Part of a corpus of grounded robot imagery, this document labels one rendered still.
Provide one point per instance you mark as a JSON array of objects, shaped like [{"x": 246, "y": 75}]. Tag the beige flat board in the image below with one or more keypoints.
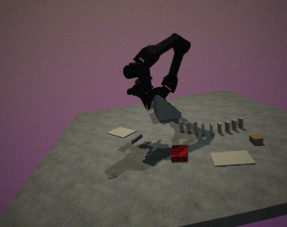
[{"x": 231, "y": 158}]

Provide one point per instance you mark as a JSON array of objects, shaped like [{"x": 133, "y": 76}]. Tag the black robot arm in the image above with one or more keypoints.
[{"x": 150, "y": 55}]

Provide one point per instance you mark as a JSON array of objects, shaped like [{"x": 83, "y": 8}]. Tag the beige flat square plate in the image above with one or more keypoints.
[{"x": 121, "y": 132}]

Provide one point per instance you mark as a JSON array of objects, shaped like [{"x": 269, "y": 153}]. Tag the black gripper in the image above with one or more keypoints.
[{"x": 148, "y": 95}]

